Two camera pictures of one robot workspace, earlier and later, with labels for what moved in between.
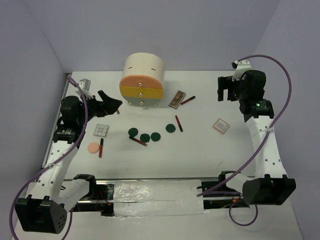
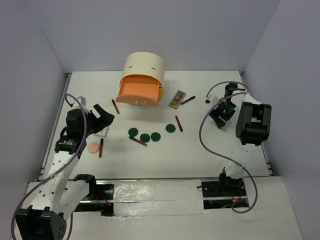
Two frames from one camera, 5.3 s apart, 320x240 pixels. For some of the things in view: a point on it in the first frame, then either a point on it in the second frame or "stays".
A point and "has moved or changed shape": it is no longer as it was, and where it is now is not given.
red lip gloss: x=188 y=100 stays
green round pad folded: x=145 y=137 stays
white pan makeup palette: x=101 y=130 stays
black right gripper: x=223 y=83 -> x=219 y=122
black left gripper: x=109 y=107 -> x=103 y=121
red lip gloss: x=101 y=148 stays
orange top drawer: x=141 y=81 has moved or changed shape
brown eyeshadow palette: x=177 y=99 stays
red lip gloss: x=179 y=123 stays
